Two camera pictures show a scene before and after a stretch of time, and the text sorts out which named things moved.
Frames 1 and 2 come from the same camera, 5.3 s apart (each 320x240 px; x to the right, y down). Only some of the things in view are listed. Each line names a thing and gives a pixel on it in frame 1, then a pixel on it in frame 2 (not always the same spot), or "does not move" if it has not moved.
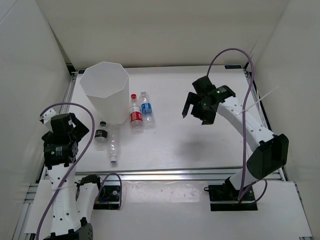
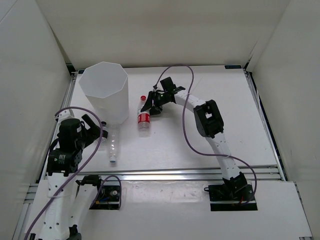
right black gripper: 208,118 -> 157,108
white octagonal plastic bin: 107,86 does not move
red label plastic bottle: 135,115 -> 144,119
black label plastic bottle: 101,137 does not move
